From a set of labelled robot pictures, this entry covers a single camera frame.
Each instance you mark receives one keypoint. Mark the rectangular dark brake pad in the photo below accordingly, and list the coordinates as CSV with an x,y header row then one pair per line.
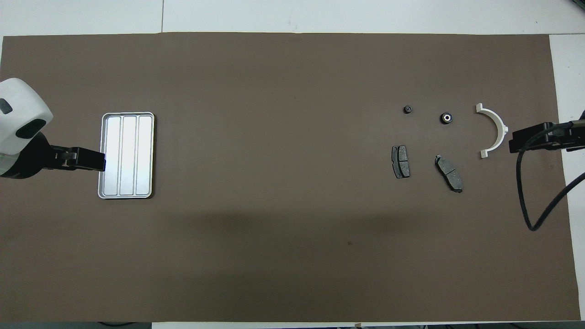
x,y
401,162

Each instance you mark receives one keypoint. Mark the small black nut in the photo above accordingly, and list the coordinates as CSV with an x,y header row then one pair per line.
x,y
442,118

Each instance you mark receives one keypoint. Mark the white semicircular bracket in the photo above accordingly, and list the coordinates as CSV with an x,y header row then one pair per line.
x,y
503,132

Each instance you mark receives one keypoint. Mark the silver ribbed metal tray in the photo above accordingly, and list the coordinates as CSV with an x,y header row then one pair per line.
x,y
128,155

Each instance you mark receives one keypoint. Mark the long dark brake pad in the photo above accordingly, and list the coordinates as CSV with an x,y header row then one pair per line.
x,y
449,173

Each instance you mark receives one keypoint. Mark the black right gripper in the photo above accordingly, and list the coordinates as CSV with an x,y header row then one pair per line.
x,y
578,141

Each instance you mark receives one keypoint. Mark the brown table mat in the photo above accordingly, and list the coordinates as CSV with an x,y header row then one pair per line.
x,y
292,91

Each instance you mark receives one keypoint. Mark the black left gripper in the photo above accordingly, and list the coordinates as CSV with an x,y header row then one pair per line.
x,y
32,157

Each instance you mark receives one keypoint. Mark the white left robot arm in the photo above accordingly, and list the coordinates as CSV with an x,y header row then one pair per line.
x,y
18,105

